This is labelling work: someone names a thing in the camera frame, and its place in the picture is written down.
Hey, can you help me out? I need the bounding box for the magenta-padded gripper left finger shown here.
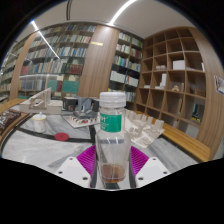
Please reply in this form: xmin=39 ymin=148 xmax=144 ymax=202
xmin=54 ymin=144 xmax=98 ymax=189

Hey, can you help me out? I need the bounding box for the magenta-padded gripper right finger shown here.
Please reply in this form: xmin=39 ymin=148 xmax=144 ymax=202
xmin=126 ymin=145 xmax=172 ymax=190

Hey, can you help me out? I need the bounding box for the clear bottle with green label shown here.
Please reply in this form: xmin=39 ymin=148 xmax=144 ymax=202
xmin=94 ymin=91 xmax=132 ymax=184

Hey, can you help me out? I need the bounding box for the flat round red coaster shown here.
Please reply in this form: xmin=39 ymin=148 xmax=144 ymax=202
xmin=54 ymin=132 xmax=70 ymax=142

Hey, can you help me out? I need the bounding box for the white city block model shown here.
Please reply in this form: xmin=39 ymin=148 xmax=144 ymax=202
xmin=124 ymin=109 xmax=166 ymax=149

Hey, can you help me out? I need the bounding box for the slatted wooden bench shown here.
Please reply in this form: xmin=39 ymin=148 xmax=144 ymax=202
xmin=161 ymin=122 xmax=212 ymax=163
xmin=0 ymin=98 xmax=26 ymax=114

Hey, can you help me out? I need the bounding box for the white cup with lid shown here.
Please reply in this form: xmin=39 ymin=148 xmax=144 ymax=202
xmin=32 ymin=111 xmax=48 ymax=134

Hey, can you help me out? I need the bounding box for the dark grey building model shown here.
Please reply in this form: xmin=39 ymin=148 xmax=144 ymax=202
xmin=61 ymin=96 xmax=101 ymax=129

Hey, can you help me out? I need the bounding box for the long white building model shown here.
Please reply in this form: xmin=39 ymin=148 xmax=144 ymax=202
xmin=18 ymin=87 xmax=64 ymax=116

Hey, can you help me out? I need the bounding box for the wooden cubby shelf unit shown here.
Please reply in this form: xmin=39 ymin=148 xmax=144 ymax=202
xmin=134 ymin=27 xmax=224 ymax=151

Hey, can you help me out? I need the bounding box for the narrow bookshelf full of books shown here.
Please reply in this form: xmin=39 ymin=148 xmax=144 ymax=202
xmin=109 ymin=31 xmax=144 ymax=104

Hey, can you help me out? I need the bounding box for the wide bookshelf full of books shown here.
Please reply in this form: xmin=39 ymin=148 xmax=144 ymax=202
xmin=18 ymin=23 xmax=98 ymax=99

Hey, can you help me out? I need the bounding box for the glass-fronted bookshelf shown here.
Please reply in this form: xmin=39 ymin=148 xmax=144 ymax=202
xmin=0 ymin=39 xmax=26 ymax=101

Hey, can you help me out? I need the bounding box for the straight ceiling strip light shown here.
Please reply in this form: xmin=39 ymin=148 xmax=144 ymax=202
xmin=109 ymin=0 xmax=138 ymax=26

